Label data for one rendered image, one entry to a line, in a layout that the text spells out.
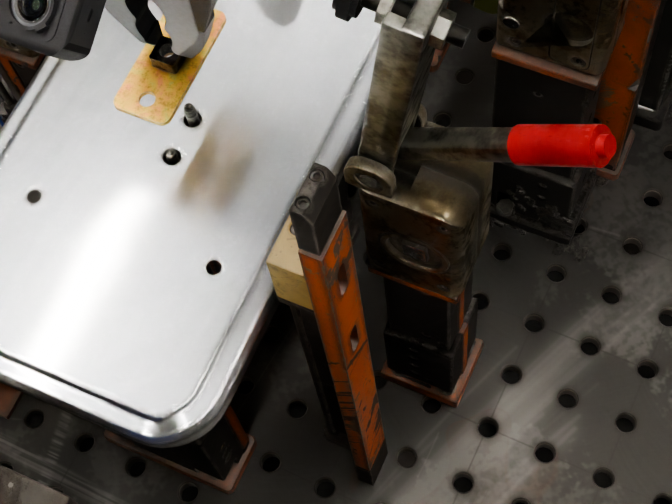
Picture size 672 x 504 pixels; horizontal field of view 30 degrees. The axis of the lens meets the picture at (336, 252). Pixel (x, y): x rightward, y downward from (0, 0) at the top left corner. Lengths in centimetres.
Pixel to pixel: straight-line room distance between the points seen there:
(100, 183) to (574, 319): 44
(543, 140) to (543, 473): 44
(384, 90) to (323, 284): 10
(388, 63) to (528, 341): 49
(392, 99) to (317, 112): 18
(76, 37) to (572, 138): 25
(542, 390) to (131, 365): 41
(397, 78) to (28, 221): 30
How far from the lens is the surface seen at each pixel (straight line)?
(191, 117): 82
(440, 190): 73
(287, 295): 74
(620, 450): 105
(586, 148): 63
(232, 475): 103
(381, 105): 65
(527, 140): 65
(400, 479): 103
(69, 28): 60
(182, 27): 71
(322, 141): 81
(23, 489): 76
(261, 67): 84
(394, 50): 60
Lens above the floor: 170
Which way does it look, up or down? 66 degrees down
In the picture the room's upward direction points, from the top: 11 degrees counter-clockwise
